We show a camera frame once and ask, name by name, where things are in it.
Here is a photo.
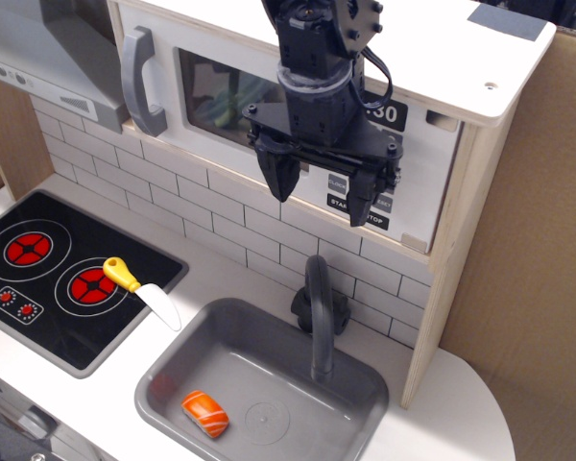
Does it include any grey tape patch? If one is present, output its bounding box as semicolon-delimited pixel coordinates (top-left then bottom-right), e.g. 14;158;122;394
468;4;547;41

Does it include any grey oven front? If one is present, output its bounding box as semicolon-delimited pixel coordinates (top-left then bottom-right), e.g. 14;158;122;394
0;378;113;460

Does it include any wooden microwave cabinet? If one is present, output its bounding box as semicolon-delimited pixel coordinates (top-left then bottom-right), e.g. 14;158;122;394
109;1;554;406

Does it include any dark grey toy faucet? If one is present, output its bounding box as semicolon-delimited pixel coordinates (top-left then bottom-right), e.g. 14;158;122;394
291;255;350;384

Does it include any green toy vegetable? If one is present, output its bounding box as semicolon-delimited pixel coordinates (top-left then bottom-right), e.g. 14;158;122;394
195;77;276;129

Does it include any white toy microwave door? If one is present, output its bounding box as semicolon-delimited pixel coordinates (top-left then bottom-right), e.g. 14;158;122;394
119;1;462;254

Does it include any orange salmon sushi toy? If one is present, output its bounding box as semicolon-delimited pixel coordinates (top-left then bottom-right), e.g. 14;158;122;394
180;390;229;439

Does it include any grey toy sink basin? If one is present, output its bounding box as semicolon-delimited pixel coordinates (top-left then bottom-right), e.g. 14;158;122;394
134;299;389;460

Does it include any yellow handled toy knife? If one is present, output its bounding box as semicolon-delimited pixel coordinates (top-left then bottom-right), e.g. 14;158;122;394
103;256;181;331

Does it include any black toy stove top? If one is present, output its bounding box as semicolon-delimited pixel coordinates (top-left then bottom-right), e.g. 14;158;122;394
0;191;188;378

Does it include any grey range hood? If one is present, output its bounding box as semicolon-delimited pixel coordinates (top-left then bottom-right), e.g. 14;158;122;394
0;1;130;133

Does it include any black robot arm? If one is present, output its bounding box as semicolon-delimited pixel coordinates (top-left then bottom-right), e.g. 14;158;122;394
243;1;403;227

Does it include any brown cardboard panel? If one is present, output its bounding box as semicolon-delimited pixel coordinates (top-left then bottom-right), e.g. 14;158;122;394
441;30;576;460

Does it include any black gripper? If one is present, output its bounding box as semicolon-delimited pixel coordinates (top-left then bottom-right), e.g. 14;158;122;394
243;71;403;227

